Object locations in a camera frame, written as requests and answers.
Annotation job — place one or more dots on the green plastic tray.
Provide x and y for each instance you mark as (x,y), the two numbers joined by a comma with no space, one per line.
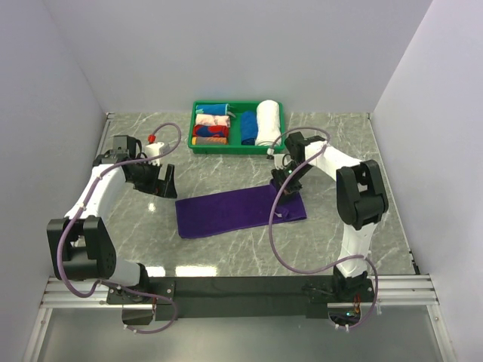
(234,139)

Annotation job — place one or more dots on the left aluminium side rail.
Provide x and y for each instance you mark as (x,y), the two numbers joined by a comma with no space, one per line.
(109,119)

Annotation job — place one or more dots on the aluminium front rail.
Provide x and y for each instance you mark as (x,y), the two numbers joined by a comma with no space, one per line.
(394,290)

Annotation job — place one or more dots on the teal blue rolled towel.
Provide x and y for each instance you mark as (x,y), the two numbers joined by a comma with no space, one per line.
(212,109)

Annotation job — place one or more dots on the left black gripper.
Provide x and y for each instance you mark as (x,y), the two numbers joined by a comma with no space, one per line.
(165,188)

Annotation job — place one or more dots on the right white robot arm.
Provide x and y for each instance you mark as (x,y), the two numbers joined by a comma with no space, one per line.
(361,200)

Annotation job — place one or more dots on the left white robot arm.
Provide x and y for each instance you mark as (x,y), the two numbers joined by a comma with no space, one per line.
(80,246)

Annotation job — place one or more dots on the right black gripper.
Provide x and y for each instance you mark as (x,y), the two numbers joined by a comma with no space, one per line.
(278,180)

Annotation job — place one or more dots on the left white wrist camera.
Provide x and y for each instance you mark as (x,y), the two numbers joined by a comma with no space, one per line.
(154,152)

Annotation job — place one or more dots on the orange grey rolled towel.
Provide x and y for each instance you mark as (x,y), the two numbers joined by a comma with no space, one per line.
(209,141)

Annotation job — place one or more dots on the red blue rolled towel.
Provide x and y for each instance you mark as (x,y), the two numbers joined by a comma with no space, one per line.
(210,131)

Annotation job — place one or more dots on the right aluminium side rail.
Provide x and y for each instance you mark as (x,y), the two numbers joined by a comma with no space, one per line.
(391,252)

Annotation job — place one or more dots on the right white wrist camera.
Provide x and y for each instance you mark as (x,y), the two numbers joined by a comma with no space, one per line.
(281,161)

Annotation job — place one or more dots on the white rolled towel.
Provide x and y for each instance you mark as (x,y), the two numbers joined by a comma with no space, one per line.
(268,123)

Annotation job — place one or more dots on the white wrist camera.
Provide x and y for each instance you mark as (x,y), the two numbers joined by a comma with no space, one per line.
(154,152)
(281,161)

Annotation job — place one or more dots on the purple towel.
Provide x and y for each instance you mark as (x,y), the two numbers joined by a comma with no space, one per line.
(223,212)

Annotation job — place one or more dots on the black base bar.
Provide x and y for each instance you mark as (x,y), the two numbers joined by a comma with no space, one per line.
(275,296)

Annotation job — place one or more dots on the aluminium side rail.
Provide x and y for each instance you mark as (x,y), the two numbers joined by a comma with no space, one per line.
(109,119)
(391,252)

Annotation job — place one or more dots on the pink rolled towel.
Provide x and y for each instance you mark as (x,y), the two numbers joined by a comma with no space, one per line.
(213,120)

